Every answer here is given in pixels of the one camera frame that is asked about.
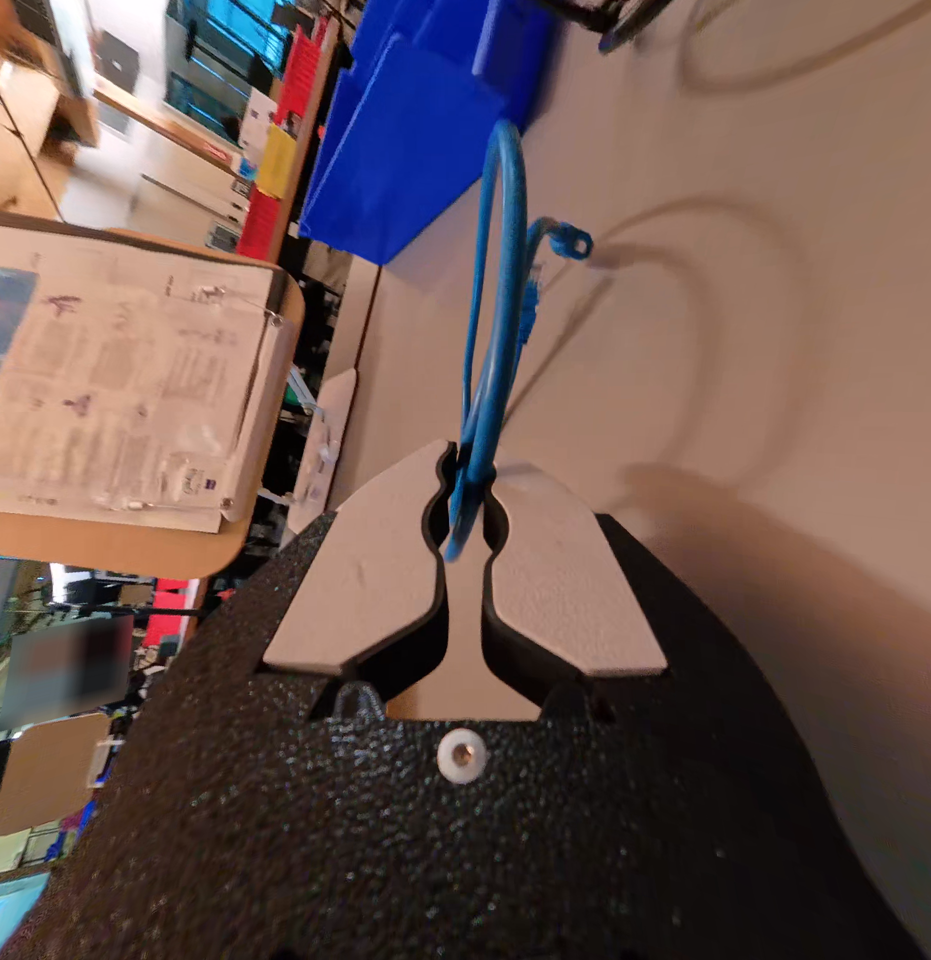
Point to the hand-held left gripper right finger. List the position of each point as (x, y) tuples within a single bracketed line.
[(570, 592)]

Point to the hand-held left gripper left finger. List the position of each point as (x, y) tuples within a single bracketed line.
[(360, 570)]

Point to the grey desk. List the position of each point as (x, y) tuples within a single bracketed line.
[(735, 337)]

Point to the printed instruction sheet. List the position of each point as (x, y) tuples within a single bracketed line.
[(120, 375)]

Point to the red plastic bin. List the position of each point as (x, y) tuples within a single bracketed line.
[(259, 225), (304, 67)]

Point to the blue plastic bin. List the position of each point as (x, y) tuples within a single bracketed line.
[(413, 157)]

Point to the yellow plastic bin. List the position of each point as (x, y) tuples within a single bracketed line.
[(276, 161)]

